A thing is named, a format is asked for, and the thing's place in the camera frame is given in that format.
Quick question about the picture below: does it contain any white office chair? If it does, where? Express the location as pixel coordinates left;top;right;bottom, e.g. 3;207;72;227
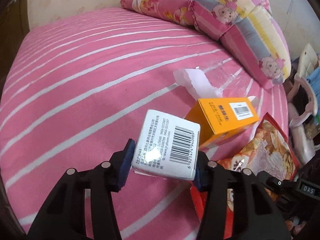
287;43;318;165

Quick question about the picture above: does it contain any pink striped bed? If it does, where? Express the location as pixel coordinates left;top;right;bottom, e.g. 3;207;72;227
1;8;288;232

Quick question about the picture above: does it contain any white medicine box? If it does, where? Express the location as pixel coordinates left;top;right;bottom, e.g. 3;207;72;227
131;109;200;181

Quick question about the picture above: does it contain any clear plastic wrapper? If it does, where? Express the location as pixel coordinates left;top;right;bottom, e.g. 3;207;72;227
173;58;253;100

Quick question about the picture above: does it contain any pink floral pillow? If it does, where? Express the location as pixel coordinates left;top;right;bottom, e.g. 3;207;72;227
120;0;194;26

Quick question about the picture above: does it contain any red and white snack bag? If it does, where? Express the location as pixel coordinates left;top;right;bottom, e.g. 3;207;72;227
191;114;298;239

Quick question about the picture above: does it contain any pink cartoon folded quilt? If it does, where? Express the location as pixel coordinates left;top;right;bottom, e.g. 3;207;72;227
189;0;291;89

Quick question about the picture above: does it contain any orange box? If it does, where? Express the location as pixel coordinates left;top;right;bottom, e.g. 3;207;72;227
185;98;259;148

